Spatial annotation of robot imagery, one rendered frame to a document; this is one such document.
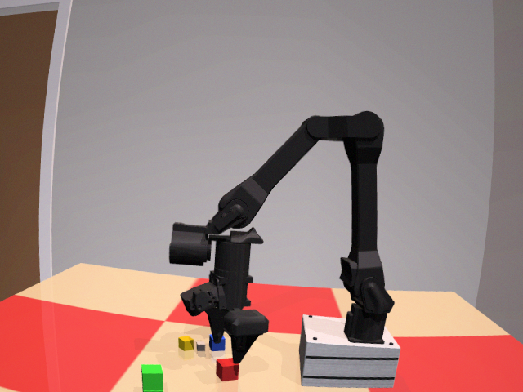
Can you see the blue block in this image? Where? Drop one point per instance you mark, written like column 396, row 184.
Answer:
column 219, row 346

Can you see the red block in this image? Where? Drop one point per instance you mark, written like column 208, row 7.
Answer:
column 227, row 370

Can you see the yellow block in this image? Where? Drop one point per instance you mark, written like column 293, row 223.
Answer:
column 185, row 343

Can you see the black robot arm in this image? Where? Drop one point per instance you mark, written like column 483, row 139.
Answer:
column 362, row 272

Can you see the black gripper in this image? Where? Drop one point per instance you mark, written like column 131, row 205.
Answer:
column 243, row 326

